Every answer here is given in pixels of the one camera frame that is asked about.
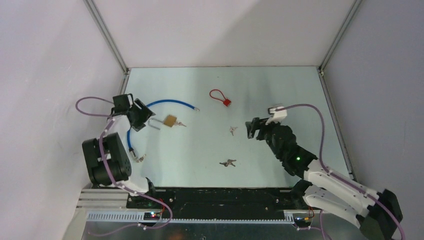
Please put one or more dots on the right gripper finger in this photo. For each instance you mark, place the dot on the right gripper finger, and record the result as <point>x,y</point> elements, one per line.
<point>251,128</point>
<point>259,121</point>

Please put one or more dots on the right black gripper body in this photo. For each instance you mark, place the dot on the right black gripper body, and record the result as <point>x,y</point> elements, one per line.
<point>266,132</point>

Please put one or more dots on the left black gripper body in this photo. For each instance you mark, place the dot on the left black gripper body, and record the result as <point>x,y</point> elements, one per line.
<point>138,122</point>

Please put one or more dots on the brass padlock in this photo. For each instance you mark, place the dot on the brass padlock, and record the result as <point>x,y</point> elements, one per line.
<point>168,121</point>

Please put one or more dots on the silver key bunch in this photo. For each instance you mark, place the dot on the silver key bunch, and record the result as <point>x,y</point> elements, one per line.
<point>227,163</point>
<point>141,159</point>

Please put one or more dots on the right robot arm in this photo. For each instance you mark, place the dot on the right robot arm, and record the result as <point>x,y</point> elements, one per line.
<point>376,214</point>

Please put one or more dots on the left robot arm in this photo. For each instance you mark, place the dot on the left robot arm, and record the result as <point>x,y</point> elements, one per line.
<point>109,158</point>

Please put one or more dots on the silver key bunch front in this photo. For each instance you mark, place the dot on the silver key bunch front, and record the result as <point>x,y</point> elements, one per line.
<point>227,163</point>

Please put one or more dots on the right circuit board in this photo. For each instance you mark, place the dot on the right circuit board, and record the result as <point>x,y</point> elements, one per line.
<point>303,220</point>

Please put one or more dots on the circuit board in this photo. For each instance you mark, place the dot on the circuit board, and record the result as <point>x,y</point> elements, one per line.
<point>152,216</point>
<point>303,220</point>

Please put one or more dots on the left circuit board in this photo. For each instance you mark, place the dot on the left circuit board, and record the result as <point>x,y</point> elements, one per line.
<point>152,216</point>

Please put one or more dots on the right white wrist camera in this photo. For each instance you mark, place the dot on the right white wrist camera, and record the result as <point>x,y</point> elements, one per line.
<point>277,113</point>

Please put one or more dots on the red cable padlock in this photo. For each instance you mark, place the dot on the red cable padlock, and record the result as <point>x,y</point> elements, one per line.
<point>221,98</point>

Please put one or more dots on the left aluminium frame post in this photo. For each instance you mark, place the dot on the left aluminium frame post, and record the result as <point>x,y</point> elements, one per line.
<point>105,32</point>

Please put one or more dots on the aluminium frame post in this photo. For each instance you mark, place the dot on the aluminium frame post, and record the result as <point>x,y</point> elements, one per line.
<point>347,21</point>
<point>105,32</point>

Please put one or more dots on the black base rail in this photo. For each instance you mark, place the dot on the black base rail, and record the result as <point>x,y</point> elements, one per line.
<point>215,203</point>

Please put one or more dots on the right aluminium frame post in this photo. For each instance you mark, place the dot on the right aluminium frame post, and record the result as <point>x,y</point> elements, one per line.
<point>347,21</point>

